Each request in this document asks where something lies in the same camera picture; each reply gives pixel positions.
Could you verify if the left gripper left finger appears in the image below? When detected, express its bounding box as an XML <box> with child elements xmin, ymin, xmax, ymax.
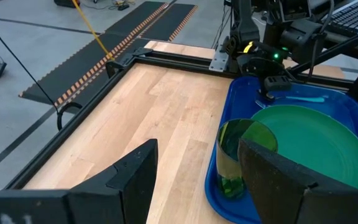
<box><xmin>0</xmin><ymin>138</ymin><xmax>159</xmax><ymax>224</ymax></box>

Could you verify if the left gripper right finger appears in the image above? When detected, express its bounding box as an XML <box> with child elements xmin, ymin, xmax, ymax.
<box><xmin>237</xmin><ymin>138</ymin><xmax>358</xmax><ymax>224</ymax></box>

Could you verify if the fork with turquoise handle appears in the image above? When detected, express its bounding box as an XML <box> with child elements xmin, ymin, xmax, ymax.
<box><xmin>254</xmin><ymin>95</ymin><xmax>326</xmax><ymax>110</ymax></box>

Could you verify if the green round plate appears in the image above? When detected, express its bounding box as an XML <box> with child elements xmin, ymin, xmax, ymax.
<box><xmin>249</xmin><ymin>104</ymin><xmax>358</xmax><ymax>192</ymax></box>

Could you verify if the green faceted plastic cup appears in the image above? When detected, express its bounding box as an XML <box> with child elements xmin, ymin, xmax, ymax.
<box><xmin>216</xmin><ymin>118</ymin><xmax>279</xmax><ymax>200</ymax></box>

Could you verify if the blue plastic tray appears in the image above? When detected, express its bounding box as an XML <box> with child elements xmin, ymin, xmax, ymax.
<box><xmin>204</xmin><ymin>75</ymin><xmax>358</xmax><ymax>224</ymax></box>

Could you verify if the black floor mat striped edge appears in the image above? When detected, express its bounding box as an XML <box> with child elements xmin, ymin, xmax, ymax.
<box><xmin>62</xmin><ymin>3</ymin><xmax>199</xmax><ymax>114</ymax></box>
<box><xmin>18</xmin><ymin>1</ymin><xmax>171</xmax><ymax>109</ymax></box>

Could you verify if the black computer keyboard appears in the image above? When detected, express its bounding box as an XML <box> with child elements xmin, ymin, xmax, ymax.
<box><xmin>327</xmin><ymin>0</ymin><xmax>358</xmax><ymax>34</ymax></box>

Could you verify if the black box with orange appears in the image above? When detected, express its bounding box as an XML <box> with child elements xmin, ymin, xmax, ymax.
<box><xmin>53</xmin><ymin>0</ymin><xmax>81</xmax><ymax>9</ymax></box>

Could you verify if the grey metal corner bracket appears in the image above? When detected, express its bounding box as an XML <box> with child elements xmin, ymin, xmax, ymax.
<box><xmin>209</xmin><ymin>46</ymin><xmax>230</xmax><ymax>73</ymax></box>

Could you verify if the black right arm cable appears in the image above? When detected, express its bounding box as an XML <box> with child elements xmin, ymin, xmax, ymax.
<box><xmin>308</xmin><ymin>0</ymin><xmax>336</xmax><ymax>73</ymax></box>

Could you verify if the black aluminium table frame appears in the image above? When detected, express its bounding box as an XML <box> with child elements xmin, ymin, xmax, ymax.
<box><xmin>4</xmin><ymin>27</ymin><xmax>358</xmax><ymax>191</ymax></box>

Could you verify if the black hanging cable with loop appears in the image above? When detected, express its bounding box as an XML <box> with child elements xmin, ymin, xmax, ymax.
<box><xmin>0</xmin><ymin>11</ymin><xmax>84</xmax><ymax>132</ymax></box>

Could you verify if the yellow hanging cable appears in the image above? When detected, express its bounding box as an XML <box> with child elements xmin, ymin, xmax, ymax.
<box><xmin>71</xmin><ymin>0</ymin><xmax>115</xmax><ymax>62</ymax></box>

